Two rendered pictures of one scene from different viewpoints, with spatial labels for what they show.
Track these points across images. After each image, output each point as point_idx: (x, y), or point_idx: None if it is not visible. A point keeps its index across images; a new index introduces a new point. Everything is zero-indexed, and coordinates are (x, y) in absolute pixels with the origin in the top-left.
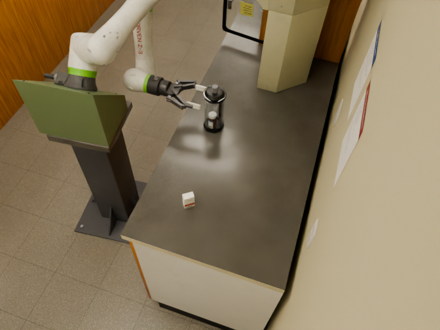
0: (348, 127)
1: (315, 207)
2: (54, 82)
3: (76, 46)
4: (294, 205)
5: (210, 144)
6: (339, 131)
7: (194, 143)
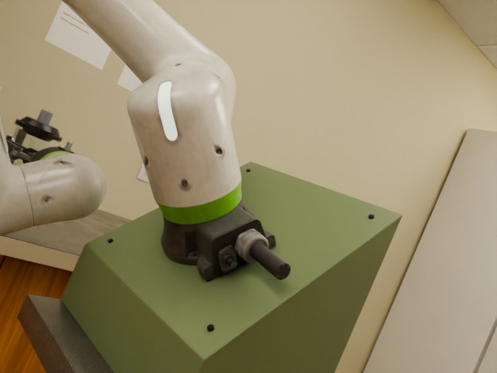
0: (124, 67)
1: (104, 172)
2: (248, 303)
3: (231, 103)
4: None
5: (48, 226)
6: (65, 94)
7: (61, 237)
